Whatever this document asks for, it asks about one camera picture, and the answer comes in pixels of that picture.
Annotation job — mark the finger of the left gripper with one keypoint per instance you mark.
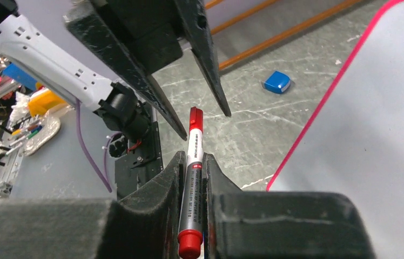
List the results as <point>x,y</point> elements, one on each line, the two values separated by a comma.
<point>198,34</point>
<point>84,23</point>

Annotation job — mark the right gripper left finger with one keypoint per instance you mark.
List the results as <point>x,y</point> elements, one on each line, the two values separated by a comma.
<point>142,225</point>

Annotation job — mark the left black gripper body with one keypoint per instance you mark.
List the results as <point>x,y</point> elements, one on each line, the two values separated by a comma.
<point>149,30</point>

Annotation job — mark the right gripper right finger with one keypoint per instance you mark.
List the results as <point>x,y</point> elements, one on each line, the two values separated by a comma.
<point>289,224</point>

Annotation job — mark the red capped whiteboard marker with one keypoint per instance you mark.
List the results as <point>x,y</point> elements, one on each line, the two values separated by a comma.
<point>190,236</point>

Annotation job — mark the blue eraser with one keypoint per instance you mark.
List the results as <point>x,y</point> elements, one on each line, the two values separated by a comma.
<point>277,83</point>

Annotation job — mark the red framed whiteboard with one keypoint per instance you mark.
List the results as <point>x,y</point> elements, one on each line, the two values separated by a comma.
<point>353,143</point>

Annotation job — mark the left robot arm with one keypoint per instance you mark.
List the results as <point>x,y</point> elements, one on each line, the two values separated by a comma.
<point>114,101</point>

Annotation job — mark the orange wooden shelf rack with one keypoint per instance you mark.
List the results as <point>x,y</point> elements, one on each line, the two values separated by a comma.
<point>241,29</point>

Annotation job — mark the yellow box in background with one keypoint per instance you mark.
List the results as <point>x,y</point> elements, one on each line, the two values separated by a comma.
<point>43,100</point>

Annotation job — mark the tray of coloured markers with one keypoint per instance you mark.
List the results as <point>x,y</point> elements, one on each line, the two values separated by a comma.
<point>31,142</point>

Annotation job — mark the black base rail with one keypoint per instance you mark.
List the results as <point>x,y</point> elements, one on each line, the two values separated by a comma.
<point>136,164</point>

